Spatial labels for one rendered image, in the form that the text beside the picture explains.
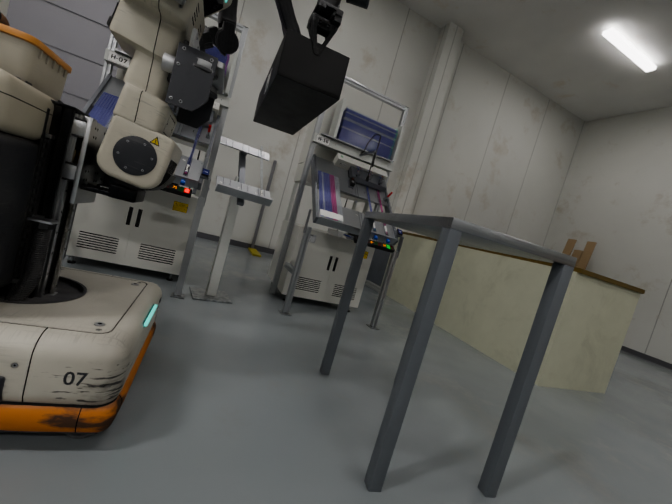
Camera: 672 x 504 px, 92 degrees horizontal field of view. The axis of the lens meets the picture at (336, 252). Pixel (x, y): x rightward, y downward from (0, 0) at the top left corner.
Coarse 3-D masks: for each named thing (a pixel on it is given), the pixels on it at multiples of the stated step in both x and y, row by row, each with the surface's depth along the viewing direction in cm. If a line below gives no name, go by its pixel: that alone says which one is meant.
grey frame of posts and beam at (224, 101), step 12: (240, 36) 236; (108, 48) 210; (240, 48) 238; (108, 60) 209; (240, 60) 238; (108, 72) 212; (228, 96) 240; (216, 132) 241; (216, 144) 243; (204, 180) 243; (204, 192) 246; (192, 228) 200; (192, 240) 201; (180, 276) 202; (180, 288) 204
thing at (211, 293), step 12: (228, 204) 220; (228, 216) 217; (228, 228) 218; (228, 240) 220; (216, 252) 221; (216, 264) 219; (216, 276) 221; (192, 288) 226; (216, 288) 222; (204, 300) 211; (216, 300) 215; (228, 300) 222
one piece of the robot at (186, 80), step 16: (192, 32) 88; (192, 48) 87; (176, 64) 86; (192, 64) 88; (208, 64) 89; (224, 64) 91; (176, 80) 87; (192, 80) 88; (208, 80) 90; (176, 96) 88; (192, 96) 89; (208, 96) 90; (192, 112) 112; (208, 112) 113
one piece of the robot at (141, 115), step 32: (128, 0) 85; (160, 0) 82; (192, 0) 85; (128, 32) 86; (160, 32) 88; (160, 64) 90; (128, 96) 86; (160, 96) 93; (128, 128) 87; (160, 128) 90; (128, 160) 88; (160, 160) 91
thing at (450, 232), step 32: (416, 224) 107; (448, 224) 88; (448, 256) 87; (544, 256) 95; (352, 288) 153; (416, 320) 90; (544, 320) 99; (416, 352) 89; (544, 352) 100; (512, 384) 104; (384, 416) 94; (512, 416) 101; (384, 448) 91; (480, 480) 106
